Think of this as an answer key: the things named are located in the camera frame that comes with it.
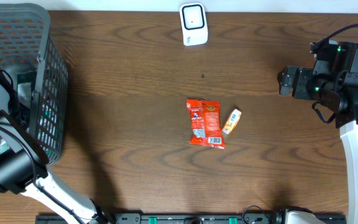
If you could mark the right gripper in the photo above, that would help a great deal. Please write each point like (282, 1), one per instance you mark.
(299, 88)

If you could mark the small orange snack packet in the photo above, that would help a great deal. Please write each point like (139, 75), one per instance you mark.
(232, 121)

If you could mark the large red snack bag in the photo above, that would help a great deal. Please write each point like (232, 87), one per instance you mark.
(205, 123)

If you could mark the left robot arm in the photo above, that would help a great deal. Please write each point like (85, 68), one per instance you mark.
(24, 165)

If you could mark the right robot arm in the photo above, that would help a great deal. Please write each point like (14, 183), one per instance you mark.
(332, 85)

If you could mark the white barcode scanner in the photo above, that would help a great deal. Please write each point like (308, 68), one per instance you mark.
(193, 24)

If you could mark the green white packet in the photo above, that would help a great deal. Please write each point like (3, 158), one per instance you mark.
(25, 87)

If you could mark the grey plastic mesh basket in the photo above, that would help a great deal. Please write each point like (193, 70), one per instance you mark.
(27, 48)

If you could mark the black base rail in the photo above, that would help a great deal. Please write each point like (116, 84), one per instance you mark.
(136, 218)

